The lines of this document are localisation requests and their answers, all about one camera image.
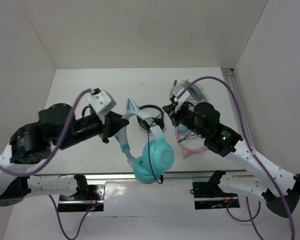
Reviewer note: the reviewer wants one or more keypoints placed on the aluminium front rail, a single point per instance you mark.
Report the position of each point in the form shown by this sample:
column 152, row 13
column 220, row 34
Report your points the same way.
column 177, row 175

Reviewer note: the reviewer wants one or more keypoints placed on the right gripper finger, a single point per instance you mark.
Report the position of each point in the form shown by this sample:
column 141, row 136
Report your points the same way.
column 168, row 108
column 169, row 113

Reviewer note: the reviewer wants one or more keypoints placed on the pink blue cat headphones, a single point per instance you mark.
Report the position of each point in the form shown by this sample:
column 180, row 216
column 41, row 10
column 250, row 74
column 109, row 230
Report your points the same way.
column 183, row 137

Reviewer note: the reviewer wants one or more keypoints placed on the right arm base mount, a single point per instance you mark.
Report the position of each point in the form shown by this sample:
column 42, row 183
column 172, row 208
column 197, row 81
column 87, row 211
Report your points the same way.
column 208, row 196

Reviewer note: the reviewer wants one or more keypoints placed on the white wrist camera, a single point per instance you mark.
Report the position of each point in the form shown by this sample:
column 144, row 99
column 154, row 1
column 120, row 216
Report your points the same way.
column 101, row 101
column 179, row 94

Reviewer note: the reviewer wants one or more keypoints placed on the white grey headset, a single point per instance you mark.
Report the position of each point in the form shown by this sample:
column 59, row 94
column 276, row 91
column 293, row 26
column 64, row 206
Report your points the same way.
column 194, row 94

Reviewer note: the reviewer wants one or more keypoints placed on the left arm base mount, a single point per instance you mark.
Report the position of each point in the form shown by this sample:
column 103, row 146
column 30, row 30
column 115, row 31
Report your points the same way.
column 92, row 200

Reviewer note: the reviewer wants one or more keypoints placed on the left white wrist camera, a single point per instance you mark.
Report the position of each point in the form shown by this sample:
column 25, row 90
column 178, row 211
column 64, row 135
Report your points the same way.
column 101, row 101

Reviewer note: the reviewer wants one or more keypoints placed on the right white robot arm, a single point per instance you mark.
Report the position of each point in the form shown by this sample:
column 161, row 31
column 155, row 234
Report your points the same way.
column 276, row 187

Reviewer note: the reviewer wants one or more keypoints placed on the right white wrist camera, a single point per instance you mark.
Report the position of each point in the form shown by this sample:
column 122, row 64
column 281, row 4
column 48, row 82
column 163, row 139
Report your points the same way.
column 179, row 94

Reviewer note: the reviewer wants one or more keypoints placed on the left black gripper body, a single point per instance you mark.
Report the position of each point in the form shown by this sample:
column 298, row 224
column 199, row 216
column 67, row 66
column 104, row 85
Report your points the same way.
column 88, row 127

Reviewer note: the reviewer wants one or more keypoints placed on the black on-ear headphones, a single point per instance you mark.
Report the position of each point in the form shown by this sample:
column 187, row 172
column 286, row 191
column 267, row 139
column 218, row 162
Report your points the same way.
column 158, row 120

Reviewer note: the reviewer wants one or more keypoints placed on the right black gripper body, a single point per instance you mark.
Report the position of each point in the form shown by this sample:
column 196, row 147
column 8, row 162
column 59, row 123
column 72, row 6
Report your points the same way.
column 184, row 115

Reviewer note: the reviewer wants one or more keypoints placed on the teal cat ear headphones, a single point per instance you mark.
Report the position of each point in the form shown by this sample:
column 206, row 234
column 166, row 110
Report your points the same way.
column 157, row 155

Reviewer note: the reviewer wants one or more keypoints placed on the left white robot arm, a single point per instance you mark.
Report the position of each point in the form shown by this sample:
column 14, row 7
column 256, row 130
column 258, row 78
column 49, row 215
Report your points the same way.
column 31, row 144

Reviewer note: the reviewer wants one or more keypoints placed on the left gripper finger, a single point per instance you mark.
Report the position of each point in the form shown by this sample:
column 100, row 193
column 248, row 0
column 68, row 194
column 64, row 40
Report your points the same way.
column 115, row 125
column 114, row 115

